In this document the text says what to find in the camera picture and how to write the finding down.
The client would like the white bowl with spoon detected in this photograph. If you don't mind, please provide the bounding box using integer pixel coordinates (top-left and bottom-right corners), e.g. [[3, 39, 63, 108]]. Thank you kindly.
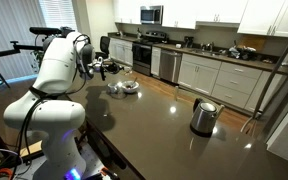
[[121, 79, 139, 94]]

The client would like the black and steel stove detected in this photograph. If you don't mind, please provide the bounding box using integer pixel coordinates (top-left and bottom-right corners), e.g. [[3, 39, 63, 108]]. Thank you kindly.
[[132, 30, 168, 76]]

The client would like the stainless steel microwave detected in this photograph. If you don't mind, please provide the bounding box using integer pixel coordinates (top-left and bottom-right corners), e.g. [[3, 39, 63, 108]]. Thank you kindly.
[[140, 5, 163, 25]]

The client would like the black camera on tripod arm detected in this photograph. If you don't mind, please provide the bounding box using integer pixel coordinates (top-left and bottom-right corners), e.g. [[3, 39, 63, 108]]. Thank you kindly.
[[0, 27, 74, 57]]

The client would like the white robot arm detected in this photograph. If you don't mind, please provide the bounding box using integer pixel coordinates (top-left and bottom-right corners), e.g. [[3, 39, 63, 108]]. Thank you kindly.
[[4, 32, 95, 180]]

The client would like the black coffee maker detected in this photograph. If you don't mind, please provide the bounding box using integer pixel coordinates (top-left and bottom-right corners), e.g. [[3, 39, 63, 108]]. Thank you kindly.
[[184, 36, 194, 48]]

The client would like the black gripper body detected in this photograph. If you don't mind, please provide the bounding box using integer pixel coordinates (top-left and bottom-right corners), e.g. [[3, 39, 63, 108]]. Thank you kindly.
[[93, 57, 121, 80]]

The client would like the stainless steel electric kettle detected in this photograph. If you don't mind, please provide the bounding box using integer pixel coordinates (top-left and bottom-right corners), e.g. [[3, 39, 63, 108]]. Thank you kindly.
[[190, 98, 225, 137]]

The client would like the kitchen sink faucet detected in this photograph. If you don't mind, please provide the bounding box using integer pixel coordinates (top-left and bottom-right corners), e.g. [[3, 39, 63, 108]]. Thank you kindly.
[[200, 42, 214, 52]]

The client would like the black office chair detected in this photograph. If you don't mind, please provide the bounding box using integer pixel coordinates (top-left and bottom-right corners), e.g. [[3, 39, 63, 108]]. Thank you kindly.
[[95, 36, 110, 59]]

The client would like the stainless steel dishwasher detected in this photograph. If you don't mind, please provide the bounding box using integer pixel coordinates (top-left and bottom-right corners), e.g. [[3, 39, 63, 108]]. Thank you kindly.
[[159, 49, 182, 83]]

